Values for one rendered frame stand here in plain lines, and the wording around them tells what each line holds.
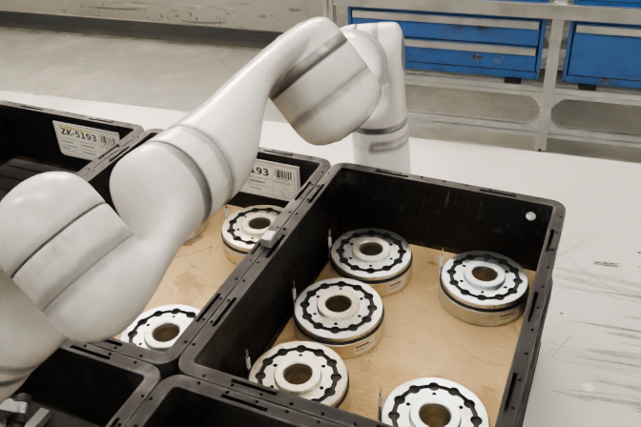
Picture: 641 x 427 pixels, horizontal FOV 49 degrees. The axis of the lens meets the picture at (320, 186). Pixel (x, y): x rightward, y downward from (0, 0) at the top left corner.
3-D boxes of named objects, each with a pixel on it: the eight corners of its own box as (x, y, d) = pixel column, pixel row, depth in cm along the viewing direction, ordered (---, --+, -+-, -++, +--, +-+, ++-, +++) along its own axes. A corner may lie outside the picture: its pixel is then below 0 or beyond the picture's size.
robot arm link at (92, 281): (119, 337, 38) (254, 213, 49) (8, 216, 38) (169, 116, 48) (71, 376, 43) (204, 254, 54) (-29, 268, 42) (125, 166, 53)
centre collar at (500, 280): (471, 259, 87) (472, 255, 87) (510, 272, 85) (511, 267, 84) (457, 282, 83) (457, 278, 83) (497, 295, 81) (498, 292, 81)
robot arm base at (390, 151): (368, 192, 127) (360, 107, 118) (419, 196, 124) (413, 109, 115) (353, 221, 120) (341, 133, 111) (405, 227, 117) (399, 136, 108)
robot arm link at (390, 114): (403, 11, 108) (410, 112, 117) (341, 16, 109) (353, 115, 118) (402, 33, 100) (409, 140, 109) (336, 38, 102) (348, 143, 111)
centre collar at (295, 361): (283, 355, 75) (283, 351, 74) (328, 365, 73) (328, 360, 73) (266, 390, 71) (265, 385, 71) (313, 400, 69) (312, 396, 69)
